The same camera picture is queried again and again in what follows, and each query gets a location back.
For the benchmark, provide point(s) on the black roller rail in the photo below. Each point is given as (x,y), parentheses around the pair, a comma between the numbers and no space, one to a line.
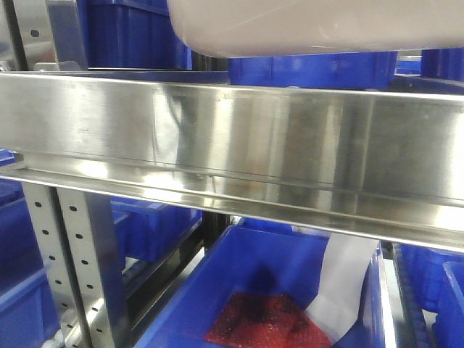
(417,326)

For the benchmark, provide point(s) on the blue bin with red bag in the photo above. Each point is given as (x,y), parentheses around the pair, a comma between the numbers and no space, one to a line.
(266,263)

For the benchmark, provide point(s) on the perforated steel shelf post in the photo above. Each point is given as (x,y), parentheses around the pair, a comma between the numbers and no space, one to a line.
(78,245)

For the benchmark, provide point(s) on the blue bin lower right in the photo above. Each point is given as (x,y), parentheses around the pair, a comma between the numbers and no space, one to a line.
(436,277)

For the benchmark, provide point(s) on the stainless steel shelf beam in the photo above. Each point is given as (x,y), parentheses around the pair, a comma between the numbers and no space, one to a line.
(373,164)

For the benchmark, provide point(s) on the blue bin upper shelf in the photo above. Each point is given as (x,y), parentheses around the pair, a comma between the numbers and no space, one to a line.
(368,70)

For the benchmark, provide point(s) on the white plastic bin with lid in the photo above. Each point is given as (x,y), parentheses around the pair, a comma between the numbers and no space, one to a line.
(232,29)

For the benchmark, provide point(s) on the red mesh bag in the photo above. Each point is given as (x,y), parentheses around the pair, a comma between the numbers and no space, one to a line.
(250,320)

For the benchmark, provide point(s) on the blue bin lower left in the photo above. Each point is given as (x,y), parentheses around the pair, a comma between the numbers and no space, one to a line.
(28,315)

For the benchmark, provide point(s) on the white paper sheet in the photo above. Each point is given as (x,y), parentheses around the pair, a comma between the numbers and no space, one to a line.
(335,308)

